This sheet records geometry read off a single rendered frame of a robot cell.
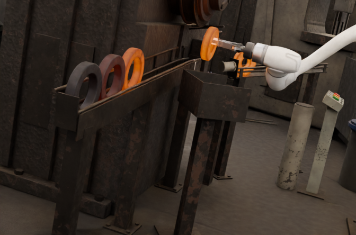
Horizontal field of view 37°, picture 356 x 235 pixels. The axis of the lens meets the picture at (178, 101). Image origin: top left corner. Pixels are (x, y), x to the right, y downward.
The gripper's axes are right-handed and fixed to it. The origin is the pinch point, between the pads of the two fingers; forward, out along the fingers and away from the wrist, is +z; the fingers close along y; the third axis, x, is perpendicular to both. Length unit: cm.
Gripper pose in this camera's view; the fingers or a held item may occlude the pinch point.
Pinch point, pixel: (211, 40)
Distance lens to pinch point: 247.0
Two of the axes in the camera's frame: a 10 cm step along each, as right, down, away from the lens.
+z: -9.2, -2.9, 2.6
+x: 2.3, -9.5, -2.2
